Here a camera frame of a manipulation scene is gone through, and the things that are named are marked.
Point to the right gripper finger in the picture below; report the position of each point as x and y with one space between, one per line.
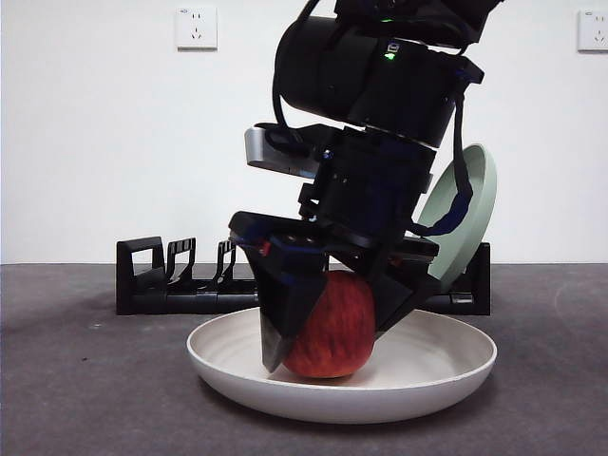
280 309
399 290

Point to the red apple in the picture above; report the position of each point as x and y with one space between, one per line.
337 328

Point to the cream yellow plate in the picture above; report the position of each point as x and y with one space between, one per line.
427 361

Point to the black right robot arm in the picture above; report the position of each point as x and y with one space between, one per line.
332 71

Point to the pale green plate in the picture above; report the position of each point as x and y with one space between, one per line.
480 214

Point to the black plate rack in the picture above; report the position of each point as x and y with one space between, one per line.
142 301

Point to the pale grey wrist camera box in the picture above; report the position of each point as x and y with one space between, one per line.
259 147

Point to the white wall socket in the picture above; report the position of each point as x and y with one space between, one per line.
594 31
197 28

